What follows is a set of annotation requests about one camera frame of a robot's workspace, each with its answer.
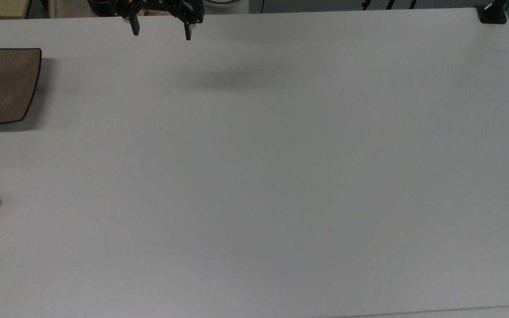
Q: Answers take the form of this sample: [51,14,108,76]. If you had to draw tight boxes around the black clamp pole mount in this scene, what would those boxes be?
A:
[476,0,509,24]

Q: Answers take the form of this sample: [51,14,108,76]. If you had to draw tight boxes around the black round cylinder object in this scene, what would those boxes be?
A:
[87,0,119,17]

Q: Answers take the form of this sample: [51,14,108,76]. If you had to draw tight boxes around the black tripod legs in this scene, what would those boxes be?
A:
[361,0,418,10]

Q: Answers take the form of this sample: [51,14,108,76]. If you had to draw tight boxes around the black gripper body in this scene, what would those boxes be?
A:
[117,0,205,25]

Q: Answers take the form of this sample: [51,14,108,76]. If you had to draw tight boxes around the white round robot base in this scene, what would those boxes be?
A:
[203,0,250,9]

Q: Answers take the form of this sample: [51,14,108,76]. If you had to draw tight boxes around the brown square ceramic plate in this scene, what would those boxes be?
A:
[0,48,42,125]

